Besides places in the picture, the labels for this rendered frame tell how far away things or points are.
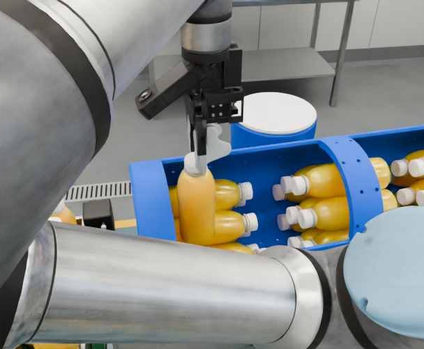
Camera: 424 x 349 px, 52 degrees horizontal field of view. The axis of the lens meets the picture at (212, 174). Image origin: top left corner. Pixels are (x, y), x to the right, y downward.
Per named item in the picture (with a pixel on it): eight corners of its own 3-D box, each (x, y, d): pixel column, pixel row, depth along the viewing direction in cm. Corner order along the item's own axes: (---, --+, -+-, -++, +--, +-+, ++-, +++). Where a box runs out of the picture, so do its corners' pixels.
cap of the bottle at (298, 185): (297, 176, 93) (289, 178, 92) (304, 174, 89) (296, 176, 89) (301, 194, 92) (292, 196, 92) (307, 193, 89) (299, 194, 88)
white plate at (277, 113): (322, 99, 149) (321, 102, 150) (245, 87, 157) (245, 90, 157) (308, 138, 128) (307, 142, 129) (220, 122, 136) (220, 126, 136)
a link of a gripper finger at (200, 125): (208, 158, 67) (205, 104, 63) (199, 159, 67) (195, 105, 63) (202, 147, 71) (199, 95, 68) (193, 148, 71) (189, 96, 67)
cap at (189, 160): (207, 159, 76) (207, 151, 75) (206, 174, 74) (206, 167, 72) (185, 159, 76) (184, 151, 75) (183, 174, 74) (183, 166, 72)
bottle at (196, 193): (215, 219, 90) (216, 153, 77) (214, 247, 85) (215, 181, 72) (181, 219, 90) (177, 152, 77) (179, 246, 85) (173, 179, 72)
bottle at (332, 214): (392, 185, 91) (310, 198, 88) (402, 217, 89) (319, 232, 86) (375, 193, 98) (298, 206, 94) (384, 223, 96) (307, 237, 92)
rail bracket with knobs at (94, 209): (117, 249, 111) (111, 219, 105) (89, 254, 109) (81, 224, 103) (115, 224, 118) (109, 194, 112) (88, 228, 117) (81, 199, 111)
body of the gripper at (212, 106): (243, 127, 68) (246, 52, 61) (190, 133, 66) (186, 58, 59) (231, 104, 74) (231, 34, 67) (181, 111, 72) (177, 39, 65)
